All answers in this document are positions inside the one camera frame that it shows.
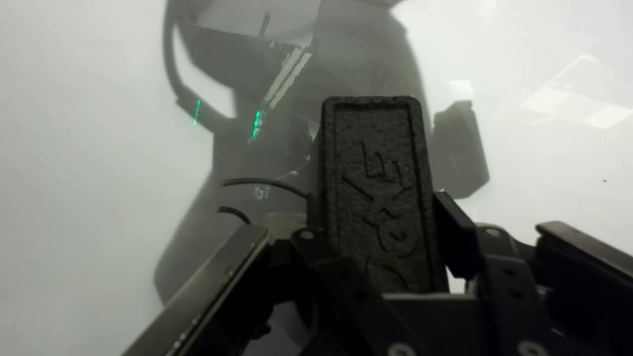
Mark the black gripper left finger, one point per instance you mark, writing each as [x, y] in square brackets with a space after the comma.
[344, 297]

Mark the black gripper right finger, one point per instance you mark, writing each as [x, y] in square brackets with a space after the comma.
[456, 230]

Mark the black foam whiteboard duster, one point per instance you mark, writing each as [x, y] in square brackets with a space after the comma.
[379, 184]

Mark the large wall whiteboard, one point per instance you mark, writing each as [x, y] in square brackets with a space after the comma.
[81, 131]

